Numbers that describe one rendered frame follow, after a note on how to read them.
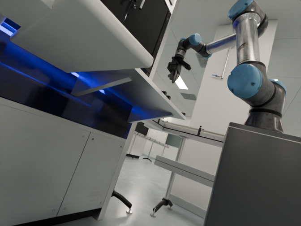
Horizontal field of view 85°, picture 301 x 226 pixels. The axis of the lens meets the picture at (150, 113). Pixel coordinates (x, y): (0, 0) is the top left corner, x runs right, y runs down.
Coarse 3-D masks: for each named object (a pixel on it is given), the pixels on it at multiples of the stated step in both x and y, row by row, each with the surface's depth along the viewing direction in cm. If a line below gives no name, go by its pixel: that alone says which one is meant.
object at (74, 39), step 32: (0, 0) 32; (32, 0) 29; (64, 0) 26; (96, 0) 26; (32, 32) 41; (64, 32) 35; (96, 32) 31; (128, 32) 32; (64, 64) 56; (96, 64) 47; (128, 64) 40
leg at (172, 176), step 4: (180, 136) 191; (184, 140) 190; (180, 144) 190; (180, 148) 188; (180, 152) 187; (176, 156) 188; (180, 156) 187; (176, 160) 186; (172, 172) 184; (172, 176) 182; (172, 180) 182; (168, 184) 181; (172, 184) 182; (168, 188) 180; (168, 192) 179; (164, 196) 180; (168, 196) 179
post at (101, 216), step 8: (176, 0) 156; (176, 8) 158; (168, 24) 151; (168, 32) 154; (160, 48) 147; (160, 56) 149; (152, 72) 143; (128, 136) 130; (128, 144) 132; (120, 160) 128; (120, 168) 129; (112, 184) 125; (104, 200) 120; (104, 208) 122; (96, 216) 119
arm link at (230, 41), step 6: (264, 24) 81; (258, 30) 82; (264, 30) 83; (228, 36) 100; (234, 36) 96; (258, 36) 86; (216, 42) 108; (222, 42) 104; (228, 42) 100; (234, 42) 98; (204, 48) 117; (210, 48) 113; (216, 48) 109; (222, 48) 107; (204, 54) 120; (210, 54) 121
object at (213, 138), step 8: (152, 128) 216; (168, 128) 199; (176, 128) 195; (184, 128) 190; (192, 128) 188; (200, 128) 181; (184, 136) 189; (192, 136) 183; (200, 136) 179; (208, 136) 175; (216, 136) 171; (224, 136) 170; (216, 144) 168
